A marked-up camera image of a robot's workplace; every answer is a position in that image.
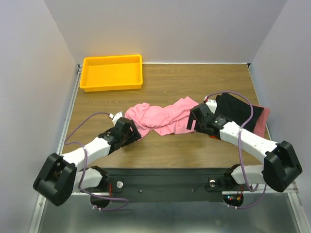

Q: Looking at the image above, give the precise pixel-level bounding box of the left aluminium rail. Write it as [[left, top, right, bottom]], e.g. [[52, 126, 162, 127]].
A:
[[56, 64, 83, 154]]

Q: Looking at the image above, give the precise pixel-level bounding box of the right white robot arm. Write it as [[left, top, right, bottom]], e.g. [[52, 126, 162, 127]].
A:
[[187, 102, 302, 192]]

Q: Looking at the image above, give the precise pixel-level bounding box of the yellow plastic bin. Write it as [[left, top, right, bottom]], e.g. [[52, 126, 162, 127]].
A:
[[79, 54, 143, 92]]

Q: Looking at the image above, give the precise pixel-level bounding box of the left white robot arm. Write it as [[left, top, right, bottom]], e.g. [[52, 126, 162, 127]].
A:
[[33, 117, 141, 206]]

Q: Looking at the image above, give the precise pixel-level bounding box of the front aluminium rail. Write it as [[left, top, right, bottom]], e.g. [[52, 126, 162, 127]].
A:
[[38, 184, 300, 203]]

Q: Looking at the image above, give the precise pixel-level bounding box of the black folded t shirt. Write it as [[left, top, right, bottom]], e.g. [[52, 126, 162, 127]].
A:
[[215, 93, 262, 133]]

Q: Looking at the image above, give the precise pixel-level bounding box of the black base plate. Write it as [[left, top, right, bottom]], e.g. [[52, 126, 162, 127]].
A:
[[80, 167, 258, 202]]

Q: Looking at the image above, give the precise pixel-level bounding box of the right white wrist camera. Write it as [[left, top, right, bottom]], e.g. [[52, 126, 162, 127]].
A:
[[203, 96, 217, 114]]

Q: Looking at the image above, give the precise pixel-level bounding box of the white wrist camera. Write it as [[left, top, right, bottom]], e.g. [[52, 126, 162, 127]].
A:
[[203, 96, 217, 114], [108, 111, 124, 122]]

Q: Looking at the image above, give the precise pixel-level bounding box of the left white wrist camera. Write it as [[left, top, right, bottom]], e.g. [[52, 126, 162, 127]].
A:
[[108, 111, 124, 122]]

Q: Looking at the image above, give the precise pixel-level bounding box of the dusty rose folded t shirt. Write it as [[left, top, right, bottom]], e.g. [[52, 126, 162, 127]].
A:
[[253, 105, 271, 138]]

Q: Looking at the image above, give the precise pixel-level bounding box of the pink t shirt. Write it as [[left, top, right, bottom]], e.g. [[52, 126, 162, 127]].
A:
[[125, 97, 198, 137]]

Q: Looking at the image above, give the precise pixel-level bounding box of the aluminium rail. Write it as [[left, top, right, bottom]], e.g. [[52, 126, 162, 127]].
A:
[[56, 64, 83, 154], [38, 184, 300, 203]]

